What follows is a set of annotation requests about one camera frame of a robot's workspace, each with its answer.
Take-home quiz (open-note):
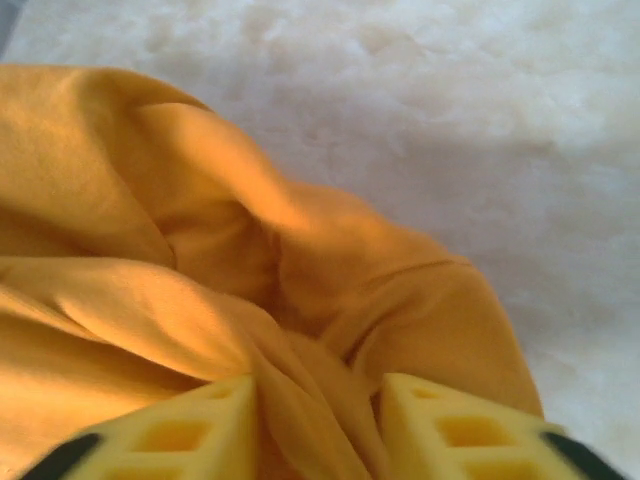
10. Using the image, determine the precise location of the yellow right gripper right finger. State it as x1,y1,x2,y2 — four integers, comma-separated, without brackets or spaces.
377,372,626,480

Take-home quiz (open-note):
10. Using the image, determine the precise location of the orange t-shirt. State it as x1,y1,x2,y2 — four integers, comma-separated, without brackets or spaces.
0,62,546,480

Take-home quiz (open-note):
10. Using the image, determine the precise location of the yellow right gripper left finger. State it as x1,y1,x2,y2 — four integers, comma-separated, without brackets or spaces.
29,374,259,480

